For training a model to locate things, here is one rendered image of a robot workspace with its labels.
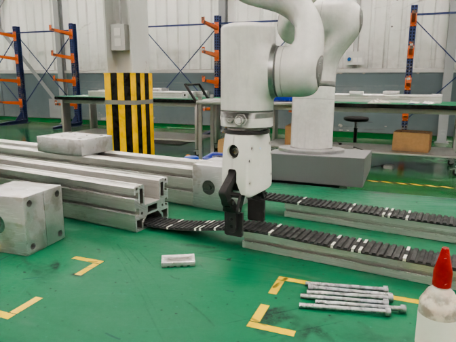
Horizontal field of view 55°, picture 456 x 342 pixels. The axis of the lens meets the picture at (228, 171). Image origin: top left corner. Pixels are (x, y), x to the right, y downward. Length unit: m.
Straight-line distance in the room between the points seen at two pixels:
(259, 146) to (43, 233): 0.38
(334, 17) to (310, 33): 0.60
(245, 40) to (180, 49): 8.79
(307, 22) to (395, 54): 7.66
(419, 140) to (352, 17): 4.38
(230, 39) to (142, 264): 0.36
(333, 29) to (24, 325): 1.01
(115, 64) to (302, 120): 3.21
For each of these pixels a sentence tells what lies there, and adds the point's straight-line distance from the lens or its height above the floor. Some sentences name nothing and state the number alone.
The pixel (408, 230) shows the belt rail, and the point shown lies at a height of 0.79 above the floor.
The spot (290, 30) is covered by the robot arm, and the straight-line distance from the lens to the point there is 1.28.
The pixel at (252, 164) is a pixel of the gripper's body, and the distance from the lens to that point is 0.68.
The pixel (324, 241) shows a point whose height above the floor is 0.81.
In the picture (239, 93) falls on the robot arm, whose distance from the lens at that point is 0.67.
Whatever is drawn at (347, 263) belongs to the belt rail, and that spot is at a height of 0.79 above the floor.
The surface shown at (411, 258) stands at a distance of 0.66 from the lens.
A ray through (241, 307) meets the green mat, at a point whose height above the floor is 0.78.
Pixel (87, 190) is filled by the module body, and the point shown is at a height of 0.84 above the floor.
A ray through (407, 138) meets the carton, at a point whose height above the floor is 0.37.
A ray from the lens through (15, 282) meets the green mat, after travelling 0.69.
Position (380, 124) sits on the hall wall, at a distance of 8.36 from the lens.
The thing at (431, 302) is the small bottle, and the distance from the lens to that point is 0.48.
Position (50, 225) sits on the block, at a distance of 0.80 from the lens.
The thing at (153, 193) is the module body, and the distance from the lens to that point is 0.87.
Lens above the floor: 1.05
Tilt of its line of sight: 12 degrees down
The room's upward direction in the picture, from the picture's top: straight up
